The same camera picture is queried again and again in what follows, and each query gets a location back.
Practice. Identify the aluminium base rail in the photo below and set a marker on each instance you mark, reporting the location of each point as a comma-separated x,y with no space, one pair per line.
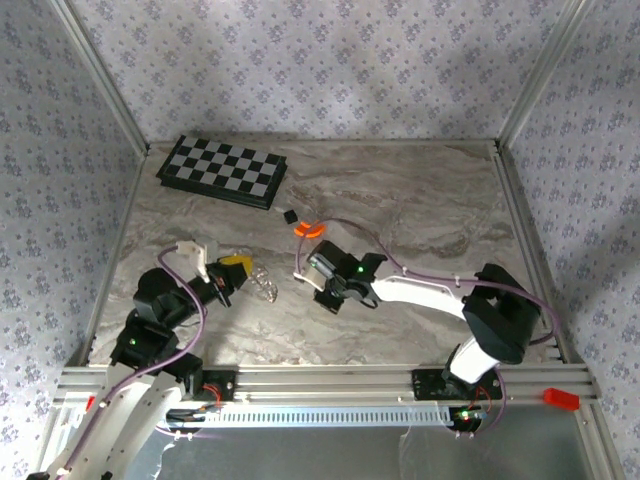
325,382

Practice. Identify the small black cube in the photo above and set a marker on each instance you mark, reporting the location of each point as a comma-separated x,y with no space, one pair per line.
290,216

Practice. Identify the orange curved plastic piece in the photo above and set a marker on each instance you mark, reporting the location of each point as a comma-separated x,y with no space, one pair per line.
306,231

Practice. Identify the aluminium frame post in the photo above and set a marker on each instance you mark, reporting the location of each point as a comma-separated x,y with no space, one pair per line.
101,75
545,75

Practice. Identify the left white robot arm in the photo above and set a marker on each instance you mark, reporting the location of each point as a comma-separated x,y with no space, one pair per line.
135,415

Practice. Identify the black white folded chessboard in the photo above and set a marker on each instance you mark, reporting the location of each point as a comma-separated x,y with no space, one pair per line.
220,167

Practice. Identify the aluminium side rail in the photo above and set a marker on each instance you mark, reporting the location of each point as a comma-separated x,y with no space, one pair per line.
531,240
116,240

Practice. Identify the shiny metal panel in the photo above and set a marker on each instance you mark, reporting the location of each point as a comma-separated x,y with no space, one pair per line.
300,455

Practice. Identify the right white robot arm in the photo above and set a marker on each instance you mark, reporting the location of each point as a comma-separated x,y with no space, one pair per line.
425,295

